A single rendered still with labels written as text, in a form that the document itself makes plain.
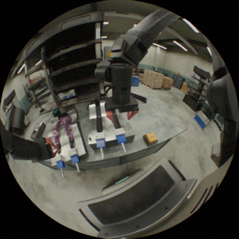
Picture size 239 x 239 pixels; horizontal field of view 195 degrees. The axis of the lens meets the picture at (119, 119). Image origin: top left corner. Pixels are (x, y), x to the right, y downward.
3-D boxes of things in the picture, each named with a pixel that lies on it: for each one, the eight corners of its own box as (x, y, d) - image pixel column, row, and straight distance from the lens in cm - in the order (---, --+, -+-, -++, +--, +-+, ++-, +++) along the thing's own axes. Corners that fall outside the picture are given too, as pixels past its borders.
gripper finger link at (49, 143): (48, 144, 38) (33, 142, 31) (60, 139, 34) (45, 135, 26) (52, 160, 36) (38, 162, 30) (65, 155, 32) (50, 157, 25)
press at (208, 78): (202, 109, 558) (214, 81, 551) (194, 111, 413) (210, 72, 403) (192, 101, 583) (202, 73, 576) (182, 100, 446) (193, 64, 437)
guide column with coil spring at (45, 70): (67, 120, 141) (43, 47, 130) (65, 121, 144) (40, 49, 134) (68, 118, 145) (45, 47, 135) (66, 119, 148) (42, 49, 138)
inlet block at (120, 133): (129, 153, 37) (131, 149, 32) (120, 156, 36) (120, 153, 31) (122, 133, 42) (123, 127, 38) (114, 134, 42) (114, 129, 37)
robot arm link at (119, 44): (125, 36, 19) (142, 53, 25) (97, 45, 28) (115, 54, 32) (110, 83, 16) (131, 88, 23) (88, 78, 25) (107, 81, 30)
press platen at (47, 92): (108, 90, 96) (107, 77, 91) (37, 110, 155) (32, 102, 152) (104, 78, 176) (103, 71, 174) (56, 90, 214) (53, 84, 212)
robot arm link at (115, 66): (123, 63, 16) (137, 64, 21) (103, 63, 21) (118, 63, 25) (122, 92, 18) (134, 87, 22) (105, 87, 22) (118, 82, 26)
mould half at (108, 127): (132, 141, 47) (137, 129, 36) (93, 150, 47) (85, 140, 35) (116, 102, 81) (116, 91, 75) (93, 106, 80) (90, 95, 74)
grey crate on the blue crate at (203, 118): (207, 123, 366) (210, 121, 362) (205, 125, 326) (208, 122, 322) (199, 113, 373) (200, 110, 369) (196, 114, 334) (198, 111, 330)
